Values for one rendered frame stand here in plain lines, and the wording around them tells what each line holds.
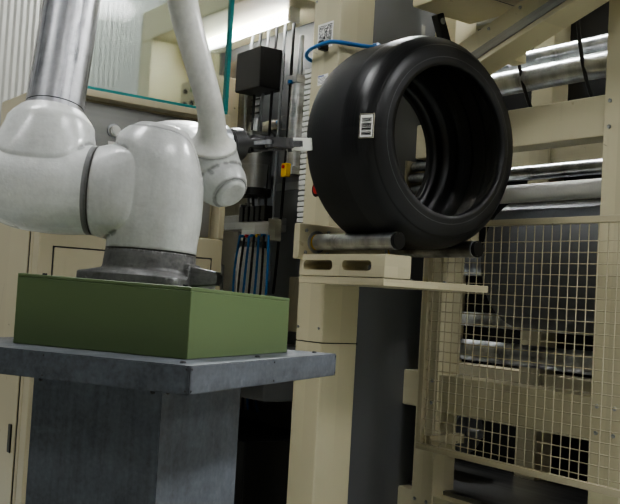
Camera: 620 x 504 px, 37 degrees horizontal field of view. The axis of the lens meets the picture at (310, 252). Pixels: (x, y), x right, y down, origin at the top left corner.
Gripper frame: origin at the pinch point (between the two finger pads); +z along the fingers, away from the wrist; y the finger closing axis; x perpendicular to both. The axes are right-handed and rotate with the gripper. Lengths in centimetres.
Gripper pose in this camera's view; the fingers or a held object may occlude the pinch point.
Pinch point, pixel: (299, 144)
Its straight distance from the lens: 226.7
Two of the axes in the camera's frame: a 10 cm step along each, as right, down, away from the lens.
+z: 8.1, -0.7, 5.9
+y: -5.9, 0.0, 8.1
